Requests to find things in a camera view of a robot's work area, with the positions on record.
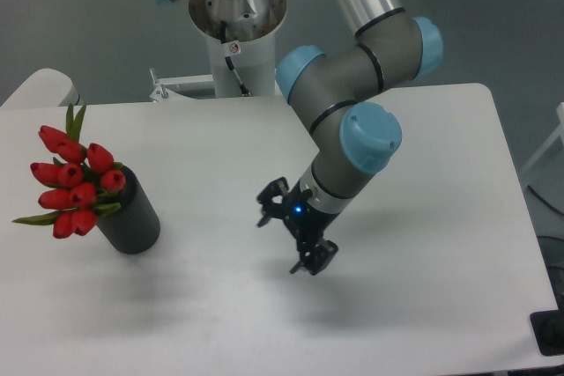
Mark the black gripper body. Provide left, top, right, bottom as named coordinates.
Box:
left=283, top=181, right=339, bottom=240

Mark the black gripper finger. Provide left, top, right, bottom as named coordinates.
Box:
left=289, top=238, right=338, bottom=275
left=256, top=177, right=289, bottom=227

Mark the red tulip bouquet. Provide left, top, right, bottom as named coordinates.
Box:
left=13, top=105, right=130, bottom=239

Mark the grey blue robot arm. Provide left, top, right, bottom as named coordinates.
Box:
left=157, top=0, right=443, bottom=275

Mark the dark grey ribbed vase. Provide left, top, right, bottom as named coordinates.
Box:
left=96, top=166, right=160, bottom=254

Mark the black device at table edge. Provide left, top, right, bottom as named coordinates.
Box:
left=530, top=310, right=563, bottom=357

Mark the white rounded side table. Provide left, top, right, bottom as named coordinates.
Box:
left=1, top=68, right=81, bottom=110

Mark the black pedestal cable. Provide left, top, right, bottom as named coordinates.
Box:
left=219, top=19, right=253, bottom=98

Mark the black cable on floor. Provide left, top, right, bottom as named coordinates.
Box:
left=527, top=185, right=564, bottom=216

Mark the white frame at right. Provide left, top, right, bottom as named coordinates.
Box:
left=519, top=103, right=563, bottom=185

